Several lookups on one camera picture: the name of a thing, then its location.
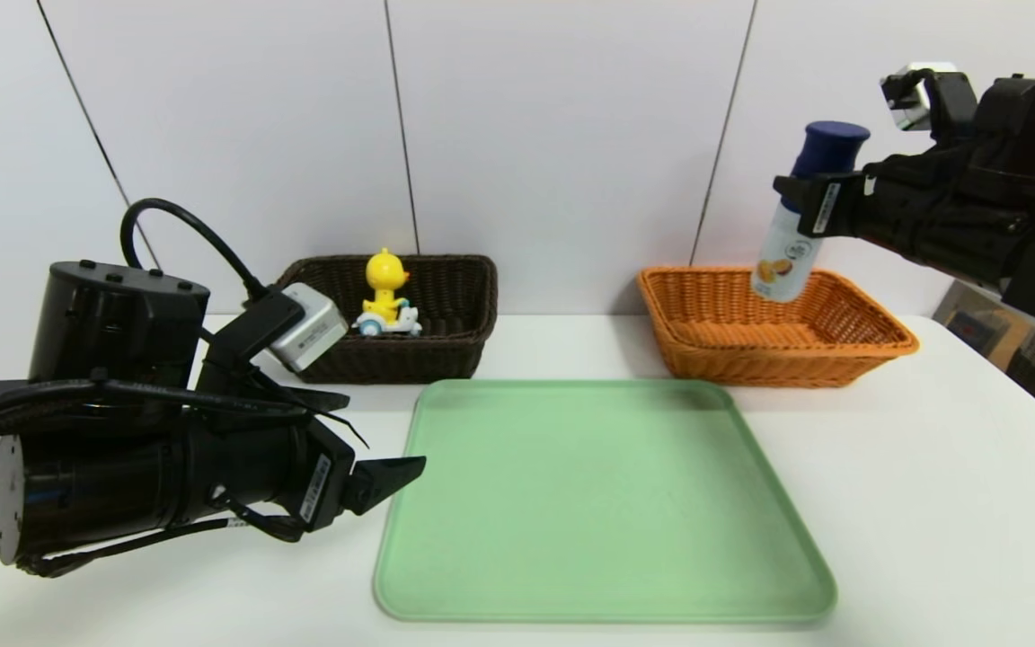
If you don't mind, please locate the yellow duck scooter toy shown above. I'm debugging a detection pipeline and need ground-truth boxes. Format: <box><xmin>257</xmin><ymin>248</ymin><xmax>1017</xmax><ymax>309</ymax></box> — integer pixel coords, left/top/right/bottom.
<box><xmin>353</xmin><ymin>249</ymin><xmax>424</xmax><ymax>340</ymax></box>

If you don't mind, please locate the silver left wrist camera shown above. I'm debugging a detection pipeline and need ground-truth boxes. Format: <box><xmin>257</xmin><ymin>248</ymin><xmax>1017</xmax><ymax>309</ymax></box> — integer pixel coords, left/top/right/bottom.
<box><xmin>268</xmin><ymin>282</ymin><xmax>349</xmax><ymax>373</ymax></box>

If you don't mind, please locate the dark brown wicker basket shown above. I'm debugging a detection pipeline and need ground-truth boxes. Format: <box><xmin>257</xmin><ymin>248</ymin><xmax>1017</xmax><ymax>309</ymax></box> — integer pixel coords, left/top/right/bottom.
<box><xmin>277</xmin><ymin>255</ymin><xmax>499</xmax><ymax>386</ymax></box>

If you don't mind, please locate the green plastic tray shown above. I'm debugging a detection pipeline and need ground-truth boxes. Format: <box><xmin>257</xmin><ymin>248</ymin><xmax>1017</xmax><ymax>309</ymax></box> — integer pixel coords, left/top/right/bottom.
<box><xmin>372</xmin><ymin>378</ymin><xmax>837</xmax><ymax>624</ymax></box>

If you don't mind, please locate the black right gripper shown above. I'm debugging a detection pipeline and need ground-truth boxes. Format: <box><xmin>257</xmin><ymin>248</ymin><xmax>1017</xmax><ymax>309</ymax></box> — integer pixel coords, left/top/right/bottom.
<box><xmin>772</xmin><ymin>155</ymin><xmax>966</xmax><ymax>261</ymax></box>

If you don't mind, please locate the black left camera cable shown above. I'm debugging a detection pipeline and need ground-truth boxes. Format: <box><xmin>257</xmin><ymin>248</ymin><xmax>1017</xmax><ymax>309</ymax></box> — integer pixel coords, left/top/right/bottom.
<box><xmin>119</xmin><ymin>198</ymin><xmax>267</xmax><ymax>302</ymax></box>

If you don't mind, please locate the orange wicker basket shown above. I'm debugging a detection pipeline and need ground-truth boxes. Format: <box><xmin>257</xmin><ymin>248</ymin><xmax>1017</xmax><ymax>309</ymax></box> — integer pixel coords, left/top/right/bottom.
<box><xmin>635</xmin><ymin>268</ymin><xmax>919</xmax><ymax>389</ymax></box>

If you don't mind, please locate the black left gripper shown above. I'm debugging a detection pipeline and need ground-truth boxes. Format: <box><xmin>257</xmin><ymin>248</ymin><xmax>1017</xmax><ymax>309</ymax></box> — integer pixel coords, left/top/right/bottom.
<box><xmin>182</xmin><ymin>417</ymin><xmax>428</xmax><ymax>533</ymax></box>

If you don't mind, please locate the white bottle blue cap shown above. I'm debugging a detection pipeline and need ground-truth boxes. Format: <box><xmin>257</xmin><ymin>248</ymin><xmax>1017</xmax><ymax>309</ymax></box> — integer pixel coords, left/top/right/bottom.
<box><xmin>751</xmin><ymin>120</ymin><xmax>871</xmax><ymax>303</ymax></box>

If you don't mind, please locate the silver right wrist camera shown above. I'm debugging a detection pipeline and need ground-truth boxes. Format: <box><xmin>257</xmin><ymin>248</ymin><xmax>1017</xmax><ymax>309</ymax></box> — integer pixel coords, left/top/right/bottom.
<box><xmin>881</xmin><ymin>63</ymin><xmax>963</xmax><ymax>134</ymax></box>

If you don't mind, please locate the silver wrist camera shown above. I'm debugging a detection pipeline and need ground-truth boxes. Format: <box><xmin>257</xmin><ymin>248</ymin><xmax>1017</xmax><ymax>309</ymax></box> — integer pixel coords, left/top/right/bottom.
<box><xmin>881</xmin><ymin>63</ymin><xmax>963</xmax><ymax>134</ymax></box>
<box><xmin>268</xmin><ymin>282</ymin><xmax>349</xmax><ymax>373</ymax></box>

